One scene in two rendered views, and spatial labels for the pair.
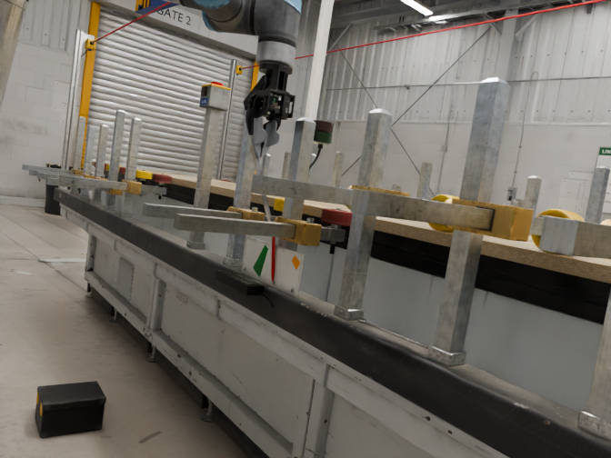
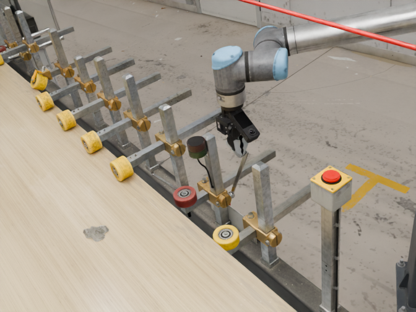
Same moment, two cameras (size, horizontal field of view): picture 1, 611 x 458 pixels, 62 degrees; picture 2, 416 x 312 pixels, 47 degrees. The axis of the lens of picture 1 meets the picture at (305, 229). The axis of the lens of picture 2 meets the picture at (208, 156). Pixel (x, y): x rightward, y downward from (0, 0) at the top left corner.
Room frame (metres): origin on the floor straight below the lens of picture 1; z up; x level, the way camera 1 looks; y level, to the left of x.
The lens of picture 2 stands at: (2.52, 0.15, 1.98)
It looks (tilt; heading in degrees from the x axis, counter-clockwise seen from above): 37 degrees down; 186
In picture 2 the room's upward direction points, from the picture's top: 10 degrees counter-clockwise
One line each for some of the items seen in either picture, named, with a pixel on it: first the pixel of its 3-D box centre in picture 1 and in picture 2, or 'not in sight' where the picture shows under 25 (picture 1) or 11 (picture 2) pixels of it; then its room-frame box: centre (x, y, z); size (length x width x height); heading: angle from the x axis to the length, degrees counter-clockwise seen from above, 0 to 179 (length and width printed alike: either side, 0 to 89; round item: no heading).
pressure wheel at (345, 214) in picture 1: (335, 231); (187, 203); (1.27, -0.07, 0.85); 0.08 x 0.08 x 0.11
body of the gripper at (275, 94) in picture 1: (273, 93); (232, 116); (1.22, 0.12, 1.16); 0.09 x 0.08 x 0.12; 37
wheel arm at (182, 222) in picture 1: (267, 230); (229, 179); (1.15, 0.08, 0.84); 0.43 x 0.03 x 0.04; 127
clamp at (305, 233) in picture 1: (295, 230); (213, 193); (1.22, 0.02, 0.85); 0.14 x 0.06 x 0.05; 37
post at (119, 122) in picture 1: (115, 160); not in sight; (2.43, 0.94, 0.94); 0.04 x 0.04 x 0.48; 37
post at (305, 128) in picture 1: (291, 217); (217, 190); (1.23, 0.04, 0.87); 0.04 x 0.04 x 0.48; 37
